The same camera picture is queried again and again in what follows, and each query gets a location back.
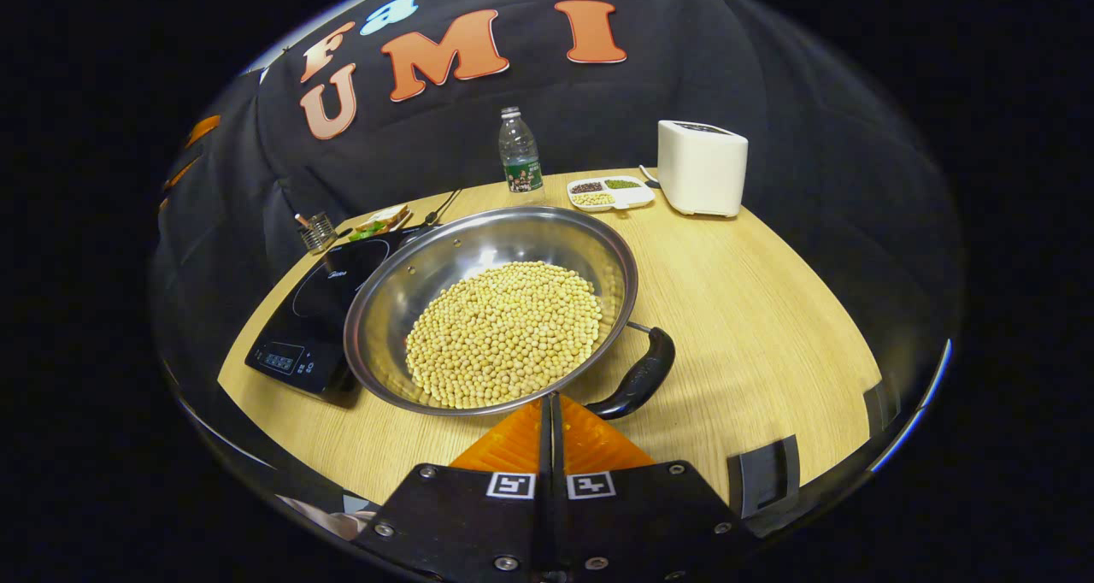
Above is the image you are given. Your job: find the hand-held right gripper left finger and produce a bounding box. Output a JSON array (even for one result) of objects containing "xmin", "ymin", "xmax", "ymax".
[{"xmin": 355, "ymin": 395, "xmax": 553, "ymax": 583}]

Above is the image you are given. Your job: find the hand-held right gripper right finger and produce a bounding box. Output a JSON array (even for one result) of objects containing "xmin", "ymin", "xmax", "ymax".
[{"xmin": 553, "ymin": 395, "xmax": 753, "ymax": 583}]

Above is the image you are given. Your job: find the black induction cooktop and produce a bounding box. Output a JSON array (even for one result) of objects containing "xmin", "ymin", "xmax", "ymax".
[{"xmin": 245, "ymin": 224, "xmax": 445, "ymax": 409}]

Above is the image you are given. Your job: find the steel pot with black handle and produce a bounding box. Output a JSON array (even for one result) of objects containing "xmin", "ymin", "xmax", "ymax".
[{"xmin": 344, "ymin": 205, "xmax": 676, "ymax": 421}]

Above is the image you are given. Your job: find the pile of soybeans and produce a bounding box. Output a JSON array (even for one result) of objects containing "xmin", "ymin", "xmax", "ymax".
[{"xmin": 404, "ymin": 261, "xmax": 604, "ymax": 409}]

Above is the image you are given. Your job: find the sandwich with lettuce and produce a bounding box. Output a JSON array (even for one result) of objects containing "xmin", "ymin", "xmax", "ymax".
[{"xmin": 349, "ymin": 205, "xmax": 411, "ymax": 242}]

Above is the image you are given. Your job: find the clear plastic water bottle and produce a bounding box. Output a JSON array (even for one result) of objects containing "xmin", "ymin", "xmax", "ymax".
[{"xmin": 498, "ymin": 107, "xmax": 545, "ymax": 195}]

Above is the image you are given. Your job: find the white divided bean tray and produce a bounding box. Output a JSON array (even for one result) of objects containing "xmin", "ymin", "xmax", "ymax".
[{"xmin": 567, "ymin": 175, "xmax": 656, "ymax": 214}]

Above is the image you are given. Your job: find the white toaster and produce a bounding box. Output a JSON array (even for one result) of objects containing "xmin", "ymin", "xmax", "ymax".
[{"xmin": 656, "ymin": 120, "xmax": 750, "ymax": 218}]

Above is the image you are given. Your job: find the metal wire utensil holder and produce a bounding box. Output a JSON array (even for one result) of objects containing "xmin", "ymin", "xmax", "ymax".
[{"xmin": 295, "ymin": 211, "xmax": 339, "ymax": 254}]

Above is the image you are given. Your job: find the black power cable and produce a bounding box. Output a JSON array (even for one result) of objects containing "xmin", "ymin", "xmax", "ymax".
[{"xmin": 423, "ymin": 188, "xmax": 462, "ymax": 227}]

